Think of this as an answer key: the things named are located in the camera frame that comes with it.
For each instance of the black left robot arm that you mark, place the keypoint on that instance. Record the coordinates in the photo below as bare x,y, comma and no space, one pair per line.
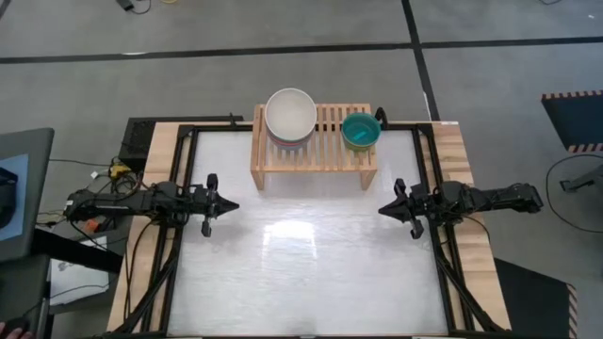
122,203

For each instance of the large white bowl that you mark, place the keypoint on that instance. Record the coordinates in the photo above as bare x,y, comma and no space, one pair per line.
290,115

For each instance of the white paper sheet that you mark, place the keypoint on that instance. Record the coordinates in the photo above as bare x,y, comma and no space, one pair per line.
75,282

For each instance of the black aluminium table frame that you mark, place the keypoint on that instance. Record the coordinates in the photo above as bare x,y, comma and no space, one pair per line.
216,128

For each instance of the person's hand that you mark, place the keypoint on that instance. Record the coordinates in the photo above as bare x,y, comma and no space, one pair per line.
9,334

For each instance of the black beam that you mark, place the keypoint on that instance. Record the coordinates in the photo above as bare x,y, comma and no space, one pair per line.
75,249

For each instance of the black electronics box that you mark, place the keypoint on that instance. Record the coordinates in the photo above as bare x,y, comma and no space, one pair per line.
136,141

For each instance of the small cyan bowl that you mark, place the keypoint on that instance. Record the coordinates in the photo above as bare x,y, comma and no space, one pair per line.
360,132

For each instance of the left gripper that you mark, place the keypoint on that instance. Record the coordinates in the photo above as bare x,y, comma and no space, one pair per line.
207,203

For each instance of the black floor mat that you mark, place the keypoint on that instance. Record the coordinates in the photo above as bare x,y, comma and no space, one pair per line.
532,306

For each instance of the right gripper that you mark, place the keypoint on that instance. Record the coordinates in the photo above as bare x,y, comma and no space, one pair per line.
421,205

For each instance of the dark blue striped-edge mat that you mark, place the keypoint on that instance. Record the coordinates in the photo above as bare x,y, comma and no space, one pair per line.
579,120

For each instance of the grey side desk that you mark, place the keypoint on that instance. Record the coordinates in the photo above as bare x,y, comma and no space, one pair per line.
37,198

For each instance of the black round object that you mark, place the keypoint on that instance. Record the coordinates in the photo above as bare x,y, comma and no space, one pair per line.
7,198

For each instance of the white glossy work sheet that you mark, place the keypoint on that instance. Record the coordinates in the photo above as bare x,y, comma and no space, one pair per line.
306,282

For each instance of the small yellow bowl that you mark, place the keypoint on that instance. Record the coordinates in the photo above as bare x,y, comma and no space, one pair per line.
362,150

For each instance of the wooden slatted shelf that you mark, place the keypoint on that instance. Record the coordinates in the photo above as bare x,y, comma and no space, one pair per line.
320,162

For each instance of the black bracket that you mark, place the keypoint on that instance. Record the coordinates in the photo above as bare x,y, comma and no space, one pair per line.
380,115

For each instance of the grey stand foot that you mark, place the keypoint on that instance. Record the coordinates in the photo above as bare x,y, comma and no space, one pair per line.
581,181

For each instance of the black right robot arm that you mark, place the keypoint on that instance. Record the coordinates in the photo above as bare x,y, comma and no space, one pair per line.
499,200

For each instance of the blue pad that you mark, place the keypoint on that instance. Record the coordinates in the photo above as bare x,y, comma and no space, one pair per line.
21,202

